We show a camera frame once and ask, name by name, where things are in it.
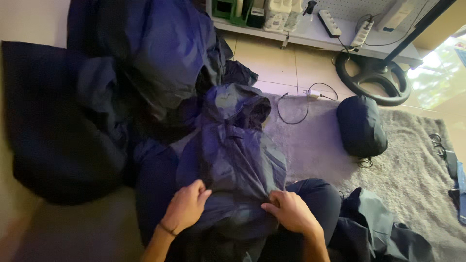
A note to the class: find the person's left hand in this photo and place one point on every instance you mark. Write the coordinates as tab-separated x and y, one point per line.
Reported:
184	211

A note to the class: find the person's right hand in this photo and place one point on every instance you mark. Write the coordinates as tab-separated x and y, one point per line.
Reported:
293	214

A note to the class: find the navy blue raincoat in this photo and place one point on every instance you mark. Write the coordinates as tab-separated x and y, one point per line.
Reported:
233	156

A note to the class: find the dark crumpled garment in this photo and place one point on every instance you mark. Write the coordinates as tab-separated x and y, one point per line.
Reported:
371	229

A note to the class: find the packed navy fabric pouch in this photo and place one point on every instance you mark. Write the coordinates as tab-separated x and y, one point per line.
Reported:
361	127

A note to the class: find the grey shaggy rug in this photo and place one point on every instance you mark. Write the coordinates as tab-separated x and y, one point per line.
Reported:
400	182

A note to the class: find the large dark fabric bag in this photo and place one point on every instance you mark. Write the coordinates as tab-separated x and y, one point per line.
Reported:
54	127

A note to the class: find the heap of navy raincoats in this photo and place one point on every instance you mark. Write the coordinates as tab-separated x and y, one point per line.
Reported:
163	54

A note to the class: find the black stand with round base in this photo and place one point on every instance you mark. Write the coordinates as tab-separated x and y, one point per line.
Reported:
375	72

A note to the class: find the dark flat phone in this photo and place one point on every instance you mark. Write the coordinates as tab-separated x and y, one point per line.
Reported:
451	163

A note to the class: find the blue fabric item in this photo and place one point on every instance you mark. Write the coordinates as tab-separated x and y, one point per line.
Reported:
461	196

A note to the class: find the white shelf unit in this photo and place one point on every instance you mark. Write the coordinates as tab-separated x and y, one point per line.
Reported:
313	34

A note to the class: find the black and white power strip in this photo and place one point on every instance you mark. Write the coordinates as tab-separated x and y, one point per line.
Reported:
329	22

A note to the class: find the white plastic jug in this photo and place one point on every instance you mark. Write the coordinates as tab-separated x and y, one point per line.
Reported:
295	16
276	14

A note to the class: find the black box with label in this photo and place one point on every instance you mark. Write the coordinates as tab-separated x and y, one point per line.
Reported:
256	17

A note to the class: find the green plastic container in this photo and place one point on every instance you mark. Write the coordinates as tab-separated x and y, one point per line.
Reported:
227	11

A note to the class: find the white flat device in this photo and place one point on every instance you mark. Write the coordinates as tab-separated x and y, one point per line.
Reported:
395	14

